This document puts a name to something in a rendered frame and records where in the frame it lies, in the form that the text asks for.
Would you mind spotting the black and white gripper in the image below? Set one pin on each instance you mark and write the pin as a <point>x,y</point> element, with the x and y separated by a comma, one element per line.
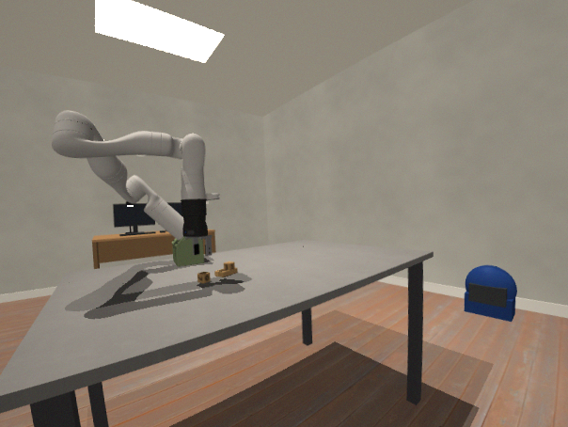
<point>193,203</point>

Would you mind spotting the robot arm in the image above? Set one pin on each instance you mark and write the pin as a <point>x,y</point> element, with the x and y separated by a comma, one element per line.
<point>75,136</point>

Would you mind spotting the small wooden tray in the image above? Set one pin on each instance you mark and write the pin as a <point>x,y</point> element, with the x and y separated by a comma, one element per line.
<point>222,273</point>

